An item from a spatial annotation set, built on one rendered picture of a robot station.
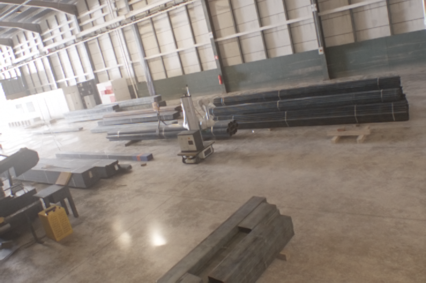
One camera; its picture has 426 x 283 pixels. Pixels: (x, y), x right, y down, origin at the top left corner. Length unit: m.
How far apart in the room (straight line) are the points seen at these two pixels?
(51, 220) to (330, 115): 7.28
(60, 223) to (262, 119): 6.38
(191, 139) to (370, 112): 4.69
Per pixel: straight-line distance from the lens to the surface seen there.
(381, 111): 9.45
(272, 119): 10.44
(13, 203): 9.20
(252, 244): 4.41
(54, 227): 7.46
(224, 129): 10.18
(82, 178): 9.73
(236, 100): 11.58
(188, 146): 9.07
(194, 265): 4.37
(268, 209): 5.06
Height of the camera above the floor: 2.96
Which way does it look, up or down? 12 degrees down
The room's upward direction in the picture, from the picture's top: 14 degrees counter-clockwise
